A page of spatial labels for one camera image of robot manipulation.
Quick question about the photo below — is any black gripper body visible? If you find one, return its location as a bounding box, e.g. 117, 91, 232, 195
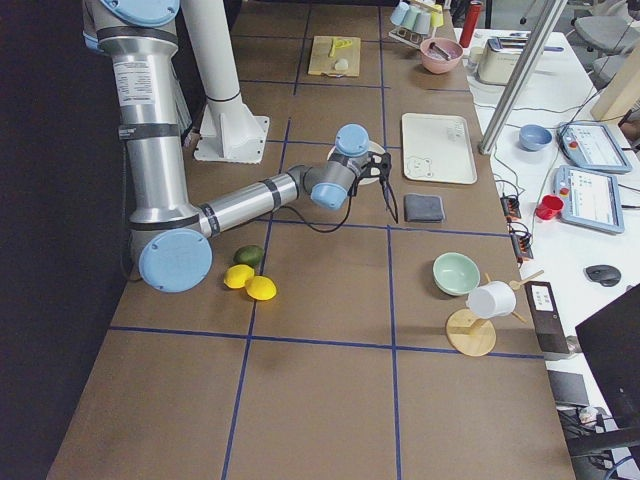
360, 152, 391, 181

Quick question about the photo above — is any blue cup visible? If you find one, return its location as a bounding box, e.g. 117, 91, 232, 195
390, 1, 410, 26

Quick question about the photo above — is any yellow cup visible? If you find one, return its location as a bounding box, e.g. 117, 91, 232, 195
430, 10, 444, 29

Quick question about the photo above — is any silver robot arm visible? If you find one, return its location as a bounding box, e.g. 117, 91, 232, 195
83, 1, 391, 293

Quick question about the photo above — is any black box with label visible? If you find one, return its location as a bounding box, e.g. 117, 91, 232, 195
525, 281, 572, 361

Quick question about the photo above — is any aluminium frame post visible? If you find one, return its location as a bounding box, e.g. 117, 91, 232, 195
479, 0, 567, 155

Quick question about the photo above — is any green avocado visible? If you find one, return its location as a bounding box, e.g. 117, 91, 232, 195
233, 245, 264, 268

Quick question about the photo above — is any grey folded cloth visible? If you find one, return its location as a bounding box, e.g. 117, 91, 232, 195
403, 193, 445, 223

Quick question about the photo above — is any wooden cutting board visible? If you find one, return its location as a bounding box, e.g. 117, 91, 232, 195
307, 36, 361, 78

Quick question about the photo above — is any blue bowl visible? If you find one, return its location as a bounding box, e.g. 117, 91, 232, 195
518, 124, 553, 152

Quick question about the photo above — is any white bear tray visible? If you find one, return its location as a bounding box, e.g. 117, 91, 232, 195
401, 113, 477, 185

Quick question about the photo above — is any teach pendant tablet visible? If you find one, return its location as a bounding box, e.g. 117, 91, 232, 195
554, 165, 625, 234
557, 121, 632, 174

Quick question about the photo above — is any red mug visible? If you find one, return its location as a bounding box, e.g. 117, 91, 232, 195
535, 194, 564, 220

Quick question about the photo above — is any wooden mug stand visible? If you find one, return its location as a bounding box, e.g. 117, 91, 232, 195
446, 270, 544, 357

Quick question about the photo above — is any yellow plastic knife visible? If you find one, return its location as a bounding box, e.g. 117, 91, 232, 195
328, 37, 353, 58

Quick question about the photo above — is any green cup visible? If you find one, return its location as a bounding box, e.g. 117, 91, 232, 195
401, 6, 421, 31

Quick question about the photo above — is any red bottle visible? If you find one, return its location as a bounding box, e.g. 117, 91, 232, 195
459, 0, 483, 48

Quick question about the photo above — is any grey cup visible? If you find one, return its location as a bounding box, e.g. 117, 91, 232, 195
413, 10, 431, 35

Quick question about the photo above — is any black computer mouse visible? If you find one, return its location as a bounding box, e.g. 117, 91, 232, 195
584, 264, 621, 287

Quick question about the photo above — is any pink bowl with ice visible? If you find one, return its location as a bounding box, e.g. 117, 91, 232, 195
420, 37, 463, 74

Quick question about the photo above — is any mint green bowl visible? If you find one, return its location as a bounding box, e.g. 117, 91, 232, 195
432, 252, 480, 296

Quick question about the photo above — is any yellow lemon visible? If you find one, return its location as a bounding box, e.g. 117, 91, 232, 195
244, 275, 277, 301
223, 264, 255, 289

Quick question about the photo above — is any cream toaster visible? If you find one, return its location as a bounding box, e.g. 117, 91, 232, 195
476, 37, 527, 86

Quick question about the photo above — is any white mug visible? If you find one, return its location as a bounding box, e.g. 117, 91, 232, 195
466, 281, 516, 319

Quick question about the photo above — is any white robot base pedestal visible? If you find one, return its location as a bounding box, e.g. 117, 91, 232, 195
181, 0, 270, 164

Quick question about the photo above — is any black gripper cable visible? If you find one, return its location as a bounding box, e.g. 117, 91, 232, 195
272, 154, 384, 234

